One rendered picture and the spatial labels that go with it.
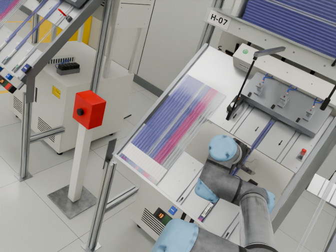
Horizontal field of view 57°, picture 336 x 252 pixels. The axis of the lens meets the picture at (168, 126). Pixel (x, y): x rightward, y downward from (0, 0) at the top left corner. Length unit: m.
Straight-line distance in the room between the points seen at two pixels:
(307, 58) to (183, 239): 1.03
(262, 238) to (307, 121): 0.72
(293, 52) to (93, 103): 0.98
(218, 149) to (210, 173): 0.07
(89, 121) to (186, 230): 1.22
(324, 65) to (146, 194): 1.14
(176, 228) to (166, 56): 3.12
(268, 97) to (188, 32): 2.14
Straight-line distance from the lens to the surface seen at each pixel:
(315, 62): 1.39
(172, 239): 0.53
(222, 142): 0.87
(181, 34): 3.43
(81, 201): 2.16
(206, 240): 0.54
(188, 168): 1.30
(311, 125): 1.31
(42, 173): 2.34
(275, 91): 1.36
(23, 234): 2.00
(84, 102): 1.67
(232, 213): 1.25
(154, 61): 3.68
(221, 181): 0.90
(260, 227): 0.72
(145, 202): 1.88
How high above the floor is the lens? 1.58
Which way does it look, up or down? 30 degrees down
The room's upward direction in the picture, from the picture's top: 18 degrees clockwise
